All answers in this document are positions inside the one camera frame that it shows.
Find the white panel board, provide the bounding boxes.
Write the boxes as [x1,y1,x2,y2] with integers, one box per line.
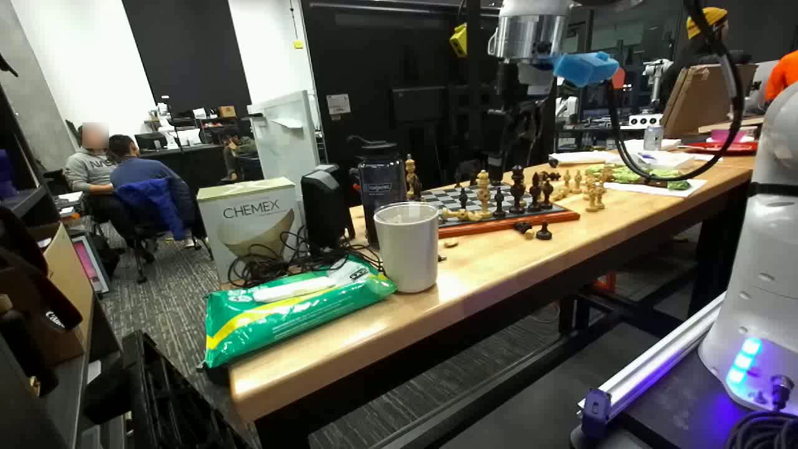
[249,87,324,198]

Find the small white bottle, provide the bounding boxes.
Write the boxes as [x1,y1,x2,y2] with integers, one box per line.
[640,122,666,155]

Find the person in orange shirt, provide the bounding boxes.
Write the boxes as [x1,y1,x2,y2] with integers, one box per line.
[761,48,798,107]

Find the black plastic crate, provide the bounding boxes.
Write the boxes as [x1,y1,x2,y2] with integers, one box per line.
[80,328,254,449]

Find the brown wooden board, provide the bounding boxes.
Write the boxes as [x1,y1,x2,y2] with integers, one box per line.
[660,61,735,142]

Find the tall tan chess piece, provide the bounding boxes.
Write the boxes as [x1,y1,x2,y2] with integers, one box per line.
[474,166,496,213]

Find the black and white chess board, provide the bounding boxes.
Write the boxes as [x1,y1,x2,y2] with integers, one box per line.
[420,180,583,241]

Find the aluminium profile rail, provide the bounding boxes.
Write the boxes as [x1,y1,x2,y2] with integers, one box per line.
[594,292,728,418]

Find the tall black chess piece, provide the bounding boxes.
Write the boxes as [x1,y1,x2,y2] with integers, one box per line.
[509,161,529,213]

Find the dark red round object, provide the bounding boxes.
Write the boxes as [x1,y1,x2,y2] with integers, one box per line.
[353,137,410,248]

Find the brown cardboard box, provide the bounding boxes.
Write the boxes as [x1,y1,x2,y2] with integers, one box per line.
[34,221,100,369]

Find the black office desk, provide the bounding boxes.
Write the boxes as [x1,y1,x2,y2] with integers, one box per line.
[138,142,254,192]

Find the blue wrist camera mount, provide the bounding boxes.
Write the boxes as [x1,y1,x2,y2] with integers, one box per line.
[550,49,623,90]

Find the white Chemex filter box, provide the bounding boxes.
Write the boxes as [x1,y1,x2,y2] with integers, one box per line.
[194,174,305,282]

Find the tan chess piece lying flat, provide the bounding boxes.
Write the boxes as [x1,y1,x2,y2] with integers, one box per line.
[438,206,494,226]

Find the green wet wipes pack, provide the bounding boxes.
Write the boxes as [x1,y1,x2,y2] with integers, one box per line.
[200,256,400,372]

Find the tangled black power cables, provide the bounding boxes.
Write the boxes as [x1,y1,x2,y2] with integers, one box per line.
[224,226,312,288]

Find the red plate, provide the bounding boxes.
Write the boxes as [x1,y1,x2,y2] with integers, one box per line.
[680,137,761,160]

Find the seated man blue shirt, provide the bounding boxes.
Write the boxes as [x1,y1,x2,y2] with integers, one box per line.
[104,131,200,245]

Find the person with yellow beanie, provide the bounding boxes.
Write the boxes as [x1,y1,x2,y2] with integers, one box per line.
[680,5,734,64]

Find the white ceramic mug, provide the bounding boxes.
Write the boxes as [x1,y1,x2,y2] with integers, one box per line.
[372,198,441,297]

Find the coiled black cable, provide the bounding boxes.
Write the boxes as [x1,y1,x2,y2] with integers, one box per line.
[726,409,798,449]

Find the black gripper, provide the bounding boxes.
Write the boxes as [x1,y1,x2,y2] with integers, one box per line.
[496,54,559,170]

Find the white paper with green items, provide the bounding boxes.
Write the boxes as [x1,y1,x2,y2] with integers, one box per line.
[603,161,708,198]

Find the blue rail end bracket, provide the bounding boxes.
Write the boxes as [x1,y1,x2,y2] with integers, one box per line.
[575,387,615,440]

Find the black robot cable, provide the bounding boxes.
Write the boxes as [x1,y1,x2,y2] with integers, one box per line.
[603,0,747,185]

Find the seated woman grey sweater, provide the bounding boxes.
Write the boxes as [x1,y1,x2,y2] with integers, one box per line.
[63,122,119,198]

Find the office chair blue jacket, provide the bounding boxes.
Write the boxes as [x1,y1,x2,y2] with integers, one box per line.
[112,177,203,266]

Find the tan chess knight piece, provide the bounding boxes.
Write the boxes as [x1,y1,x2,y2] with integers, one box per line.
[580,166,609,213]

